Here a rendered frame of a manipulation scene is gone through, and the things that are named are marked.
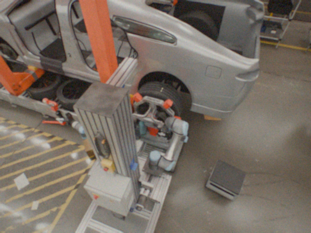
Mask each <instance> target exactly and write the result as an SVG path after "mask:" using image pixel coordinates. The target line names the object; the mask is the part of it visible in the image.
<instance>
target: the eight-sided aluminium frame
mask: <svg viewBox="0 0 311 233"><path fill-rule="evenodd" d="M144 102H148V103H152V104H156V105H159V106H161V107H162V108H163V109H164V110H165V111H166V112H167V113H168V114H169V115H170V117H174V111H172V110H171V109H170V108H168V109H166V108H165V107H163V104H164V101H163V100H159V99H156V98H151V97H149V96H145V97H143V98H142V99H141V101H139V102H135V103H134V112H135V113H136V114H139V115H141V114H140V113H139V107H138V105H140V104H142V103H144ZM157 127H158V125H157V124H154V126H153V127H152V128H155V129H157ZM166 128H168V127H167V126H166V124H164V126H163V128H162V129H166Z"/></svg>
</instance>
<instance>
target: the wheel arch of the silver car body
mask: <svg viewBox="0 0 311 233"><path fill-rule="evenodd" d="M160 73H161V71H152V72H149V73H146V74H145V75H144V76H142V78H141V79H140V80H139V82H138V85H137V92H138V91H139V89H140V88H141V86H142V85H144V84H145V83H148V82H152V81H157V82H158V80H159V82H162V80H164V76H165V75H166V73H167V72H164V71H162V73H161V75H160ZM159 75H160V78H159ZM168 81H172V82H176V83H179V85H180V92H185V93H189V94H191V93H190V90H189V89H188V87H187V86H186V84H185V83H184V82H183V81H182V80H181V79H179V78H178V77H176V76H175V75H173V74H171V73H168ZM191 97H192V96H191ZM192 100H193V99H192ZM192 105H193V104H192ZM192 105H191V108H192ZM191 108H190V110H191Z"/></svg>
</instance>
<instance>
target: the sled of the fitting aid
mask: <svg viewBox="0 0 311 233"><path fill-rule="evenodd" d="M141 141H144V142H146V143H149V144H152V145H156V146H159V147H162V148H165V149H168V146H169V144H170V141H171V139H170V140H168V141H167V144H164V143H161V142H158V141H155V140H152V139H149V138H146V137H143V136H142V137H141Z"/></svg>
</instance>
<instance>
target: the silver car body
mask: <svg viewBox="0 0 311 233"><path fill-rule="evenodd" d="M146 1H149V0H107V5H108V11H109V17H110V22H111V28H112V35H113V41H114V47H115V52H116V58H117V63H118V67H119V66H120V64H121V63H122V62H123V60H124V59H125V58H126V57H129V58H134V59H137V62H138V65H137V66H136V68H135V69H134V70H133V72H132V73H131V75H130V76H129V78H128V79H127V81H126V82H125V86H124V88H125V89H129V92H130V94H132V95H134V94H136V93H137V85H138V82H139V80H140V79H141V78H142V76H144V75H145V74H146V73H149V72H152V71H164V72H168V73H171V74H173V75H175V76H176V77H178V78H179V79H181V80H182V81H183V82H184V83H185V84H186V86H187V87H188V89H189V90H190V93H191V95H192V99H193V105H192V108H191V111H194V112H197V113H201V114H204V115H208V116H212V117H216V118H227V117H229V116H230V115H231V114H232V113H233V112H234V111H235V110H236V108H237V107H238V106H239V105H240V104H241V103H242V102H243V101H244V100H245V99H246V98H247V97H248V96H249V94H250V93H251V91H252V90H253V88H254V86H255V83H256V80H257V78H258V75H259V71H260V65H259V58H260V37H259V36H260V29H261V26H262V23H263V20H264V4H263V3H262V2H261V1H259V0H177V3H176V4H175V5H174V6H173V7H172V8H171V10H170V11H169V13H168V14H165V13H163V12H161V11H158V10H156V9H154V8H152V7H150V6H147V5H146V4H145V2H146ZM0 51H1V52H2V54H4V55H6V56H8V57H9V58H11V59H13V60H16V59H18V56H20V57H21V58H22V60H23V61H24V63H25V64H26V65H29V66H33V67H37V68H41V69H43V68H42V66H41V64H40V58H39V56H44V57H48V58H51V59H55V60H59V61H62V70H63V72H64V75H66V76H70V77H73V78H77V79H80V80H84V81H87V82H91V83H93V82H94V81H98V82H101V81H100V76H99V73H98V69H97V66H96V62H95V58H94V55H93V50H92V47H91V43H90V40H89V36H88V32H87V28H86V24H85V20H84V17H83V14H82V10H81V6H80V2H79V0H0Z"/></svg>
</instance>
